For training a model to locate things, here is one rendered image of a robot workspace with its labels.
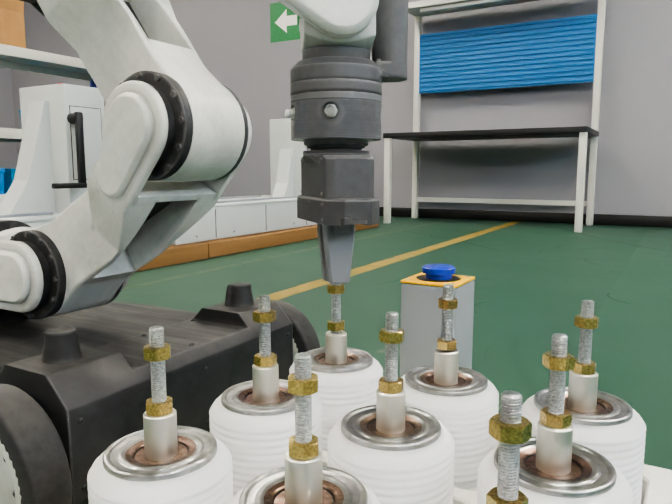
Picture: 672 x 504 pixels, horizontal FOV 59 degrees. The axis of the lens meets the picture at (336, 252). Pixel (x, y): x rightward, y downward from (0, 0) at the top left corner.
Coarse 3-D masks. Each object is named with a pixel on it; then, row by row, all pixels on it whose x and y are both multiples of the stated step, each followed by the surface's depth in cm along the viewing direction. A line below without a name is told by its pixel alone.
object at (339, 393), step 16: (368, 368) 59; (320, 384) 57; (336, 384) 57; (352, 384) 57; (368, 384) 58; (320, 400) 57; (336, 400) 57; (352, 400) 57; (368, 400) 58; (336, 416) 57
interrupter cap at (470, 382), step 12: (408, 372) 57; (420, 372) 57; (432, 372) 57; (468, 372) 57; (408, 384) 54; (420, 384) 54; (432, 384) 54; (456, 384) 55; (468, 384) 54; (480, 384) 54; (456, 396) 52
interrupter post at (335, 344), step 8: (328, 336) 60; (336, 336) 60; (344, 336) 60; (328, 344) 60; (336, 344) 60; (344, 344) 60; (328, 352) 60; (336, 352) 60; (344, 352) 60; (328, 360) 60; (336, 360) 60; (344, 360) 61
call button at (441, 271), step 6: (426, 264) 74; (432, 264) 74; (438, 264) 74; (444, 264) 74; (426, 270) 72; (432, 270) 71; (438, 270) 71; (444, 270) 71; (450, 270) 71; (426, 276) 72; (432, 276) 72; (438, 276) 71; (444, 276) 71; (450, 276) 72
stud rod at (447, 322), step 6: (444, 288) 54; (450, 288) 54; (444, 294) 54; (450, 294) 54; (444, 312) 54; (450, 312) 54; (444, 318) 54; (450, 318) 54; (444, 324) 54; (450, 324) 54; (444, 330) 54; (450, 330) 54; (444, 336) 54; (450, 336) 54
